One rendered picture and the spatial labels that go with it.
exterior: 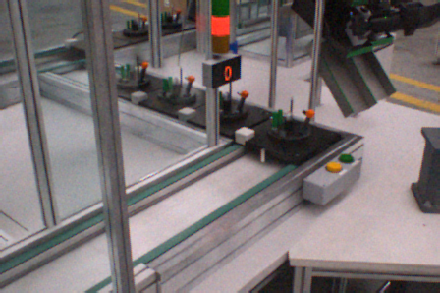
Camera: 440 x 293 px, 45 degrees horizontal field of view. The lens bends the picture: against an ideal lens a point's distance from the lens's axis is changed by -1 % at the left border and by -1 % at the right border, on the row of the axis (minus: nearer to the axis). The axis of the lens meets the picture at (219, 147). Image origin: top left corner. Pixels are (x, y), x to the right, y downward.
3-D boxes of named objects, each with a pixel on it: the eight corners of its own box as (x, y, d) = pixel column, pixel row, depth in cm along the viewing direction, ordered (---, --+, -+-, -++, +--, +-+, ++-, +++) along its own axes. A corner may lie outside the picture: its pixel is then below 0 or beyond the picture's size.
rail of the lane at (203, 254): (361, 164, 175) (365, 134, 170) (162, 311, 115) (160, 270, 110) (346, 159, 178) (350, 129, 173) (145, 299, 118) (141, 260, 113)
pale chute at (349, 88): (369, 109, 184) (377, 103, 181) (344, 118, 177) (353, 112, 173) (330, 40, 189) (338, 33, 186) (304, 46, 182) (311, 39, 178)
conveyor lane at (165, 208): (337, 163, 175) (340, 136, 171) (143, 297, 118) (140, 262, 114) (267, 139, 192) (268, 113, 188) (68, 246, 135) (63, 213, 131)
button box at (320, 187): (359, 177, 159) (362, 159, 156) (322, 206, 145) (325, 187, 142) (339, 170, 163) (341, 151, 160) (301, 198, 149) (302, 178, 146)
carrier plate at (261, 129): (340, 139, 171) (341, 133, 170) (298, 166, 155) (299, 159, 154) (279, 119, 185) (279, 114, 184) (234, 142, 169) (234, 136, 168)
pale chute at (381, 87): (388, 97, 194) (397, 91, 191) (365, 105, 187) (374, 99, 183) (351, 32, 199) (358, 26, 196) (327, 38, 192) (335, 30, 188)
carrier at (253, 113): (275, 118, 186) (277, 84, 181) (231, 141, 170) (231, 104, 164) (222, 101, 200) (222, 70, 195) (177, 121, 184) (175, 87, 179)
